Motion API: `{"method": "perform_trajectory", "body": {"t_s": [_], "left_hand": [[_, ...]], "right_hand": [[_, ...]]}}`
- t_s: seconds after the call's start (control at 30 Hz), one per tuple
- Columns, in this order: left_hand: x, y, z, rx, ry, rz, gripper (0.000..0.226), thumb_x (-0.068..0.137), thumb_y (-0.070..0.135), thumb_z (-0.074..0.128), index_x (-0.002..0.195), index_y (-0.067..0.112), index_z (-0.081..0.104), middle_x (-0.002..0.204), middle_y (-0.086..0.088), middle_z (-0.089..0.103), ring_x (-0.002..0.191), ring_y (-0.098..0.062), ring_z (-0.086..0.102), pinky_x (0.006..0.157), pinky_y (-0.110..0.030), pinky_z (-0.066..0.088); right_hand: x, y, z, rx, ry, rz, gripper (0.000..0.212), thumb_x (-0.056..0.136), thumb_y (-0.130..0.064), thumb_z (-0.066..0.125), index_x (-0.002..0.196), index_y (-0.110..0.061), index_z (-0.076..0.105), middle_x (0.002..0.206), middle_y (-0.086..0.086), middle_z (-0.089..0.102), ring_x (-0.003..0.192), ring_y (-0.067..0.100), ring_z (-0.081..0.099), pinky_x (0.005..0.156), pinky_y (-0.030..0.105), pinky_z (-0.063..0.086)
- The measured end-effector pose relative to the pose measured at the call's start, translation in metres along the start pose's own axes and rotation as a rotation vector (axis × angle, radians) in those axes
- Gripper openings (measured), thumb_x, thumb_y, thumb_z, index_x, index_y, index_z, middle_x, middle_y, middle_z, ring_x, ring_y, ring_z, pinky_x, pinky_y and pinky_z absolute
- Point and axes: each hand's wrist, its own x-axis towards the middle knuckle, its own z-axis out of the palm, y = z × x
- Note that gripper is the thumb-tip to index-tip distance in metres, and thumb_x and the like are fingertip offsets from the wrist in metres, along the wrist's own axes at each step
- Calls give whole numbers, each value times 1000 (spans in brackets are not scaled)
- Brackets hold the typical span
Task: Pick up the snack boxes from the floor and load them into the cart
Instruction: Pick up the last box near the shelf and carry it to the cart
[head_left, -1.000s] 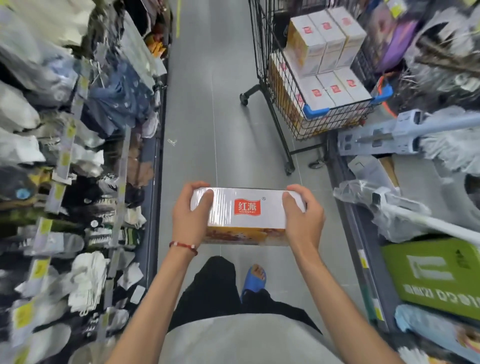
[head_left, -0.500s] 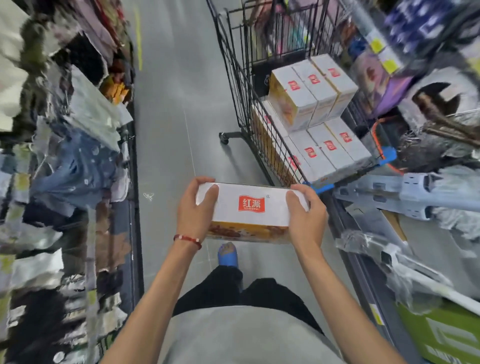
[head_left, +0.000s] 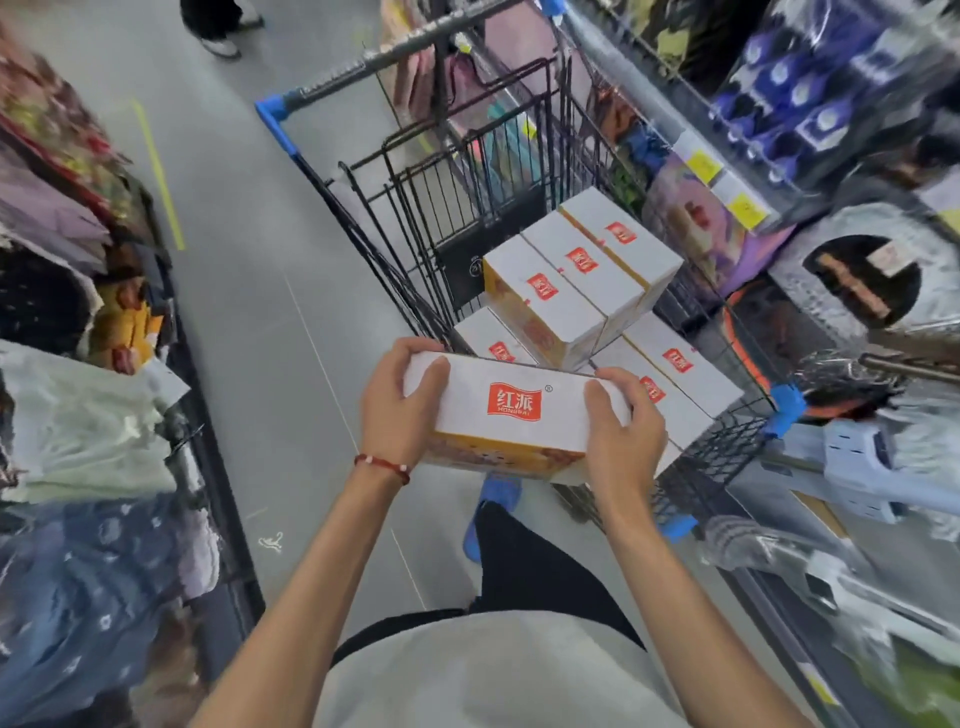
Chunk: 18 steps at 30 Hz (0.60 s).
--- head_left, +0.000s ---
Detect row of dark blue packets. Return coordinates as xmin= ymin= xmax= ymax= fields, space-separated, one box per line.
xmin=712 ymin=0 xmax=960 ymax=189

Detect orange rimmed bucket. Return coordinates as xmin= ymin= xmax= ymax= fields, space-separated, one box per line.
xmin=721 ymin=281 xmax=871 ymax=421

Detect person's left hand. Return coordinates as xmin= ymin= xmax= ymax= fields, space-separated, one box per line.
xmin=358 ymin=337 xmax=453 ymax=474

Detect grey fluffy mop head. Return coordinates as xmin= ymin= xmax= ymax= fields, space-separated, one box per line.
xmin=884 ymin=389 xmax=960 ymax=541

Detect stack of white boxes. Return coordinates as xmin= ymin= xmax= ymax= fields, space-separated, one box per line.
xmin=452 ymin=305 xmax=745 ymax=478

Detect purple pink printed package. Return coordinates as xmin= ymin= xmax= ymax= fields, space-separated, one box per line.
xmin=643 ymin=153 xmax=796 ymax=298

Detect person's left forearm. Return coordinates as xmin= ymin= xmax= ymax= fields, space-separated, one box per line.
xmin=191 ymin=464 xmax=412 ymax=728

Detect grey shirt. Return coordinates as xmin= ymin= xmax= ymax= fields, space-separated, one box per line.
xmin=313 ymin=611 xmax=691 ymax=728

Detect person's right hand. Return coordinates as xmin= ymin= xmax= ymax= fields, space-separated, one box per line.
xmin=583 ymin=367 xmax=669 ymax=528

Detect white yellow snack box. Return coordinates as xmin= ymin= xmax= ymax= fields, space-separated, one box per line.
xmin=519 ymin=211 xmax=648 ymax=354
xmin=403 ymin=350 xmax=633 ymax=481
xmin=482 ymin=234 xmax=607 ymax=373
xmin=558 ymin=187 xmax=685 ymax=316

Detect bundle of brown broom handles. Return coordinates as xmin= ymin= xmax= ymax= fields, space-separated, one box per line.
xmin=858 ymin=329 xmax=960 ymax=388

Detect black trousers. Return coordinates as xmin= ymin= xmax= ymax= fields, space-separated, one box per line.
xmin=329 ymin=502 xmax=648 ymax=669

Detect red string bracelet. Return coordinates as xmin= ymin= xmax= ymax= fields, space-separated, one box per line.
xmin=353 ymin=452 xmax=412 ymax=487

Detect shelf price label strip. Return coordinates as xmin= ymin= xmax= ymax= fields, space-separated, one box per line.
xmin=671 ymin=131 xmax=774 ymax=232

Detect green white cardboard carton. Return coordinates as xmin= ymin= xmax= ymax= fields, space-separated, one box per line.
xmin=854 ymin=637 xmax=960 ymax=728

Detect white mop in clear plastic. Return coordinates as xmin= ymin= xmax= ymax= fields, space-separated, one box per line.
xmin=697 ymin=513 xmax=960 ymax=676

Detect green blue printed package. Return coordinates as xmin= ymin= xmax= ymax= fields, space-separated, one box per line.
xmin=607 ymin=123 xmax=673 ymax=215

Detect black wire shopping cart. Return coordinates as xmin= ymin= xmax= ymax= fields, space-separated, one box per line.
xmin=253 ymin=0 xmax=810 ymax=545

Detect grey fluffy round mat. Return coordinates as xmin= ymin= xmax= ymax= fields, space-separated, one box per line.
xmin=768 ymin=202 xmax=960 ymax=346

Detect blue rubber slipper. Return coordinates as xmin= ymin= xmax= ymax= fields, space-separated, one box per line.
xmin=462 ymin=473 xmax=524 ymax=565

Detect pink fabric bag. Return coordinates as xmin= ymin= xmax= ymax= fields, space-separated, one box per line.
xmin=378 ymin=0 xmax=560 ymax=136

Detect light blue flat mop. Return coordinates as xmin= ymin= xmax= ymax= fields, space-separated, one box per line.
xmin=764 ymin=416 xmax=960 ymax=526

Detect person's right forearm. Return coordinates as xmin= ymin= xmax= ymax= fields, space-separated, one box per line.
xmin=599 ymin=509 xmax=815 ymax=728

